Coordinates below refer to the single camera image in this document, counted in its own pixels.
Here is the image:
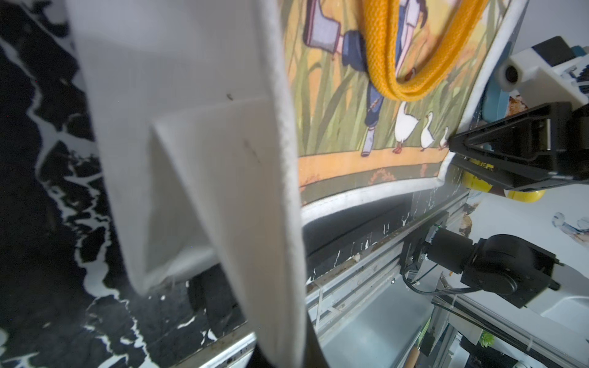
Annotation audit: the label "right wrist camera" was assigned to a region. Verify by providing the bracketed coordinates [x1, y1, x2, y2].
[495, 36, 588, 110]

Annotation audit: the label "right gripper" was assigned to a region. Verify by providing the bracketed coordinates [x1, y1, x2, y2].
[449, 102, 588, 191]

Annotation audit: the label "cream bag yellow handles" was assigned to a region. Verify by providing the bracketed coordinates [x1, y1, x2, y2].
[65, 1, 526, 367]

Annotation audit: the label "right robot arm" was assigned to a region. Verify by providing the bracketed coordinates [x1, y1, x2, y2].
[423, 102, 588, 336]

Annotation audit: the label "black canvas bag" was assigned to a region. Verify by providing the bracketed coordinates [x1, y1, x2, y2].
[187, 189, 443, 342]

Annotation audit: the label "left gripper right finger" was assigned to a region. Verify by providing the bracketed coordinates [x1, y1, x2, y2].
[303, 317, 329, 368]

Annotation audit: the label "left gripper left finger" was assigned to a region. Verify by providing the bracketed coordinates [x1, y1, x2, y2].
[246, 345, 274, 368]

